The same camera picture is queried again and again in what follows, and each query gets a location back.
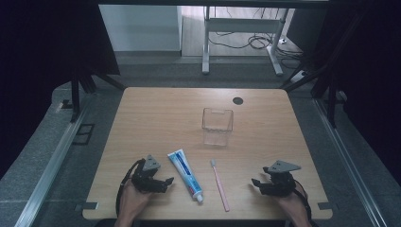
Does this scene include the black table bracket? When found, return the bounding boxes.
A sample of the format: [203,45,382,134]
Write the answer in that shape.
[75,201,99,212]

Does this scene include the black floor frame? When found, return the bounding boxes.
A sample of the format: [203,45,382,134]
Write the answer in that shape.
[72,123,96,146]

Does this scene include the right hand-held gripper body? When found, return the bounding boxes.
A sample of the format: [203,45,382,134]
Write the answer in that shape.
[262,160,302,198]

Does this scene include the black metal stand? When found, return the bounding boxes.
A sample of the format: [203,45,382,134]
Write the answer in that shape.
[280,12,367,129]
[61,67,127,123]

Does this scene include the white cabinet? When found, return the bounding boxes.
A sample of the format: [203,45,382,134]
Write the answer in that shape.
[98,4,183,52]

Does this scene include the white metal desk frame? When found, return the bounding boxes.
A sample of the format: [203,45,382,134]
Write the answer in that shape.
[201,6,289,77]

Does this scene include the black floor cables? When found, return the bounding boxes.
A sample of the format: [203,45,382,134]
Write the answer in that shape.
[208,8,304,70]

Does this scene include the pink toothbrush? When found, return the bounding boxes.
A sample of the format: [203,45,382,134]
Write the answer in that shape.
[210,159,231,213]

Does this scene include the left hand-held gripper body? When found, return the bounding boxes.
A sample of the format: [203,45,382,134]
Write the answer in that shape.
[131,154,168,194]

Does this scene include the person's left hand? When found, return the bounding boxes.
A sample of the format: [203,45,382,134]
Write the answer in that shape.
[116,180,153,221]

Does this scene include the white power strip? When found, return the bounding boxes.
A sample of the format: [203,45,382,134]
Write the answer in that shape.
[289,70,308,83]

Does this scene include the right hand-held gripper cable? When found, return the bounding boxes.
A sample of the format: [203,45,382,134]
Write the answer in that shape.
[292,179,319,227]

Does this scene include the white and blue toothpaste tube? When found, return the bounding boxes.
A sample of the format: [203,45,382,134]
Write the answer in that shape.
[166,148,204,203]

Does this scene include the aluminium rail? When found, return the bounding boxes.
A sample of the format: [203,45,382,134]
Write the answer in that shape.
[313,97,389,227]
[13,94,96,227]

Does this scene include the clear plastic container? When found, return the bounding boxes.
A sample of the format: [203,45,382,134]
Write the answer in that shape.
[200,107,235,147]

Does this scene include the person's right hand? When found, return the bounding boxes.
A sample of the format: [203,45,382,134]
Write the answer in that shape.
[276,183,311,221]

